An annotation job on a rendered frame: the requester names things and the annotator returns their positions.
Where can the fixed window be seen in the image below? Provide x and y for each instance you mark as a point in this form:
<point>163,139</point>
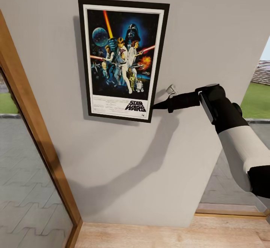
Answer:
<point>222,196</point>

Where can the poster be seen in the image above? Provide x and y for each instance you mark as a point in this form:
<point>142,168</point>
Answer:
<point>122,44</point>

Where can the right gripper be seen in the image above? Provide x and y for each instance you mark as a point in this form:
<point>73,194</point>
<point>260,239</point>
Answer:
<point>177,102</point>

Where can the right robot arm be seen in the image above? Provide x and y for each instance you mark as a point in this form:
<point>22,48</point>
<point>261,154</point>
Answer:
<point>247,156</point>

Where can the door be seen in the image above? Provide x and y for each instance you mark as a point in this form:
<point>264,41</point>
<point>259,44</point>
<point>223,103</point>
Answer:
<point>37,208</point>

